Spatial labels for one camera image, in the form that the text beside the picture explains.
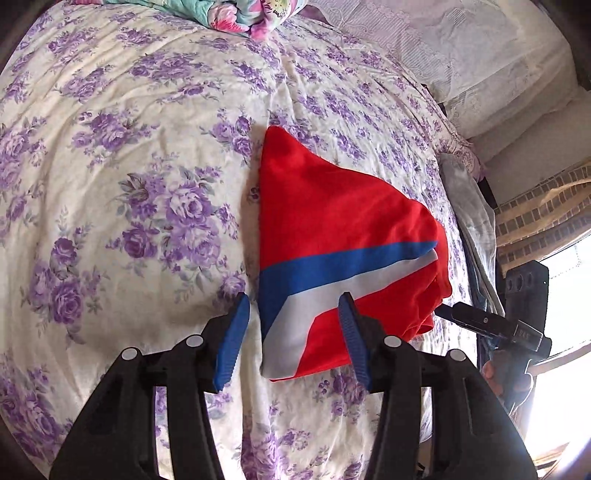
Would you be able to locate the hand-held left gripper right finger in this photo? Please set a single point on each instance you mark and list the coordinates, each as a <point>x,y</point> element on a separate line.
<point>353,344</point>

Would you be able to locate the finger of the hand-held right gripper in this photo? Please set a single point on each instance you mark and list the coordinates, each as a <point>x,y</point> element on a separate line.
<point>475,318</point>

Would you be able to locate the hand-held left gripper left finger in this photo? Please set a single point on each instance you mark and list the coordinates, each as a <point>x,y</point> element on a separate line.
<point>233,341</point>

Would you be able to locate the red blue white pants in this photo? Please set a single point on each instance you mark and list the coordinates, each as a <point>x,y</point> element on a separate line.
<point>341,240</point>

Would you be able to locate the person's right hand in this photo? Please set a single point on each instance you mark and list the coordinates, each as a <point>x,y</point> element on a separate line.
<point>493,376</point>

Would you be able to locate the grey garment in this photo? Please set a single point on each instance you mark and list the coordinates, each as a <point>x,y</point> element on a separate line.
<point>471,221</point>

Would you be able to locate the beige brick-pattern curtain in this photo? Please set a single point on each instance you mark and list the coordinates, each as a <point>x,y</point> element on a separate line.
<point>540,212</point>

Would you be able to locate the purple floral pillow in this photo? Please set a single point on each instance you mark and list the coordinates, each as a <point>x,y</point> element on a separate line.
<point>461,150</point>

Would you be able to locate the purple floral bedspread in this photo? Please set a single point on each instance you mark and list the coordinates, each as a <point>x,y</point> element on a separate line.
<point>138,184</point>

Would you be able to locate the white lace cover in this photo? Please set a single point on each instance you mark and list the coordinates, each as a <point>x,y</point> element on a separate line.
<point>443,50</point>

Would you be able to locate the folded turquoise floral quilt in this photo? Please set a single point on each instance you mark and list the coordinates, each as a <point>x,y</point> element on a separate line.
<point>221,14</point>

